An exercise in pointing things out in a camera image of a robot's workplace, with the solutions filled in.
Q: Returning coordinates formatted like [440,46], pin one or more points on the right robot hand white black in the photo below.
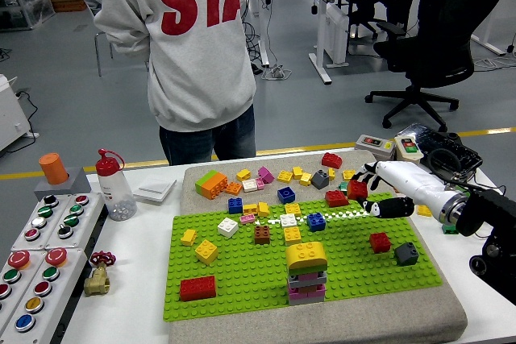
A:
[411,183]

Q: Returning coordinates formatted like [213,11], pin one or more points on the red square brick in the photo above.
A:
[358,191]
[380,243]

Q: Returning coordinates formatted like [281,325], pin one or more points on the blue brick with round hole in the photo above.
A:
[286,194]

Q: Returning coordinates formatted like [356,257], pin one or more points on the magenta brick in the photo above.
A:
[266,175]

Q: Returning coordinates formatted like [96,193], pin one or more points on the green and white brick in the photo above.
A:
[342,186]

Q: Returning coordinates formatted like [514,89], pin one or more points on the dark grey brick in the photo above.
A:
[406,254]

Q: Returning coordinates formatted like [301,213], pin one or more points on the small yellow brick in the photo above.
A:
[331,173]
[188,236]

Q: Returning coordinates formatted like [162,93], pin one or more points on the red sloped brick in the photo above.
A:
[332,160]

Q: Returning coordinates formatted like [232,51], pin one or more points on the grey sloped brick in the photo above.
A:
[320,179]

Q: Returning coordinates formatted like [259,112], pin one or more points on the yellow arched brick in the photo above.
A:
[306,253]

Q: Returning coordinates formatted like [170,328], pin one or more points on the small white brick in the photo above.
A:
[288,220]
[250,185]

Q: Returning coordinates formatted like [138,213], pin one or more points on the lime flat brick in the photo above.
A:
[306,270]

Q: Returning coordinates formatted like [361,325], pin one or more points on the small pink brick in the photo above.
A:
[247,219]
[260,183]

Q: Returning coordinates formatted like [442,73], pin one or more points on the brown brick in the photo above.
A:
[262,234]

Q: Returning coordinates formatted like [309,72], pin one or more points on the small orange brick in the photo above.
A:
[234,188]

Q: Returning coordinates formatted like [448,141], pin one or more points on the green studded baseplate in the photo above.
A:
[250,271]

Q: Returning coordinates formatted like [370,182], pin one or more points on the white square brick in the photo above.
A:
[227,227]

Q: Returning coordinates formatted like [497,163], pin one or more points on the orange long brick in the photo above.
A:
[215,186]

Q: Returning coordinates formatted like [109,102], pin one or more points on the lime long brick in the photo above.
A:
[205,181]

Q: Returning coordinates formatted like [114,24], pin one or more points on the large yellow square brick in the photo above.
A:
[206,251]

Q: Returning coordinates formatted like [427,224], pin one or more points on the red long brick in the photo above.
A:
[197,287]

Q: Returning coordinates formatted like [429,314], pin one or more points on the black office chair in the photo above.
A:
[443,46]

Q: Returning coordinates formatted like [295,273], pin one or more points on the grey foam mat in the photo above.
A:
[363,320]

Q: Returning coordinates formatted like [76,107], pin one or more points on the white desk foot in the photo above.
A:
[489,44]

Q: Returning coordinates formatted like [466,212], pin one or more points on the white computer tower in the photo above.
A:
[336,34]

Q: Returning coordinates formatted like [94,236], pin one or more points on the white power strip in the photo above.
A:
[277,73]

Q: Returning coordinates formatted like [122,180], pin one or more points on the black floor adapter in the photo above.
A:
[257,69]

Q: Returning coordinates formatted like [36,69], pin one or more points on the squeeze bottle red cap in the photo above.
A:
[115,191]

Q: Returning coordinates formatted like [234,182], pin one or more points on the brass valve red handwheel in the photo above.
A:
[98,277]

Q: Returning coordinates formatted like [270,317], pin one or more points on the control box two green buttons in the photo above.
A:
[86,219]

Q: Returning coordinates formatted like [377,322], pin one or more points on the grey block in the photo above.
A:
[76,189]

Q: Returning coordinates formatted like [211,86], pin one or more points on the metal chair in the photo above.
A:
[98,54]

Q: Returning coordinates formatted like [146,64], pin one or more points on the orange cylinder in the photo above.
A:
[53,168]

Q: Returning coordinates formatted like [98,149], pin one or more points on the control box yellow blue buttons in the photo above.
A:
[56,299]

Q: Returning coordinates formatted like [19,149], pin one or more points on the control box with white button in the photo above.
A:
[28,215]

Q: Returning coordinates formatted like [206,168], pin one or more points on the brown wooden pallet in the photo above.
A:
[68,2]

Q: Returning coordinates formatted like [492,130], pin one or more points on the control box red mushroom button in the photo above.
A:
[19,259]

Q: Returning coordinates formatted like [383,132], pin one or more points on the white cabinet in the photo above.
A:
[12,114]

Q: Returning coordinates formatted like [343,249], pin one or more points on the clear plastic crate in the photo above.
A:
[24,7]

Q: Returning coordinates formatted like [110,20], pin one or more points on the cream switch box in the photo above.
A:
[408,148]

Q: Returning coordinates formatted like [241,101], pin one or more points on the grey switch box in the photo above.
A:
[375,146]

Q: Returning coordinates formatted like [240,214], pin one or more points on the white switch plate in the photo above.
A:
[155,189]

